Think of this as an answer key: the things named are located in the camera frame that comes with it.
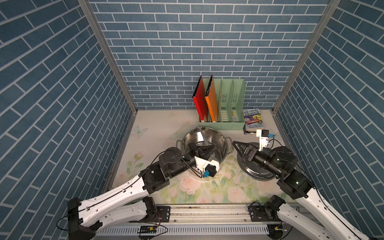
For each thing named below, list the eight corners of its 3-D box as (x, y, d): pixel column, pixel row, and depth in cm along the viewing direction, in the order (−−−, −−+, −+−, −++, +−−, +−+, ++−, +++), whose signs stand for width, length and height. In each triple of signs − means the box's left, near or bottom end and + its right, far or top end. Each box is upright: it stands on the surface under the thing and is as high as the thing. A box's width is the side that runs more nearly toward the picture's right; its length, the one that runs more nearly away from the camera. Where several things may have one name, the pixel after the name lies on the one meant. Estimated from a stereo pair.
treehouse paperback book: (245, 130, 108) (247, 126, 106) (241, 111, 121) (242, 108, 118) (264, 130, 109) (265, 127, 106) (257, 111, 121) (259, 108, 118)
